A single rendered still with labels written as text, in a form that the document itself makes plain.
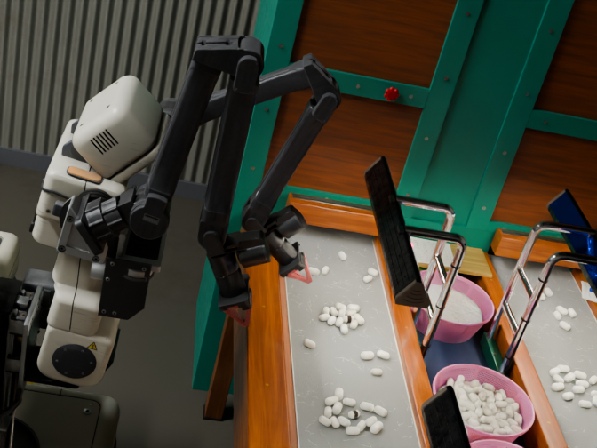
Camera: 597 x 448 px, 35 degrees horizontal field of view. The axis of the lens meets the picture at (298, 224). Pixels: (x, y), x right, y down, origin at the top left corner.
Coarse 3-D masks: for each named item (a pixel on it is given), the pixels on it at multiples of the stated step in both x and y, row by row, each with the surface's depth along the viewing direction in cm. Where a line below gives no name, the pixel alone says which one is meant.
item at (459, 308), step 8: (432, 288) 288; (440, 288) 287; (432, 296) 283; (456, 296) 287; (464, 296) 288; (432, 304) 279; (448, 304) 280; (456, 304) 283; (464, 304) 282; (472, 304) 285; (448, 312) 276; (456, 312) 278; (464, 312) 279; (472, 312) 280; (480, 312) 282; (448, 320) 274; (456, 320) 275; (464, 320) 276; (472, 320) 277; (480, 320) 279
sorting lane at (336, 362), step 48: (288, 240) 290; (336, 240) 297; (288, 288) 268; (336, 288) 274; (336, 336) 254; (384, 336) 259; (336, 384) 237; (384, 384) 241; (336, 432) 222; (384, 432) 226
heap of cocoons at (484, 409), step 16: (448, 384) 248; (464, 384) 251; (480, 384) 252; (464, 400) 243; (480, 400) 244; (496, 400) 246; (512, 400) 247; (464, 416) 237; (480, 416) 239; (496, 416) 241; (512, 416) 244; (496, 432) 235; (512, 432) 236
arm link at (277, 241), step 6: (270, 228) 242; (276, 228) 242; (270, 234) 242; (276, 234) 243; (282, 234) 243; (270, 240) 242; (276, 240) 243; (282, 240) 244; (270, 246) 243; (276, 246) 244
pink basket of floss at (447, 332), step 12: (456, 288) 290; (468, 288) 288; (480, 288) 286; (480, 300) 285; (492, 312) 276; (420, 324) 274; (444, 324) 268; (456, 324) 267; (468, 324) 268; (480, 324) 270; (444, 336) 272; (456, 336) 272; (468, 336) 274
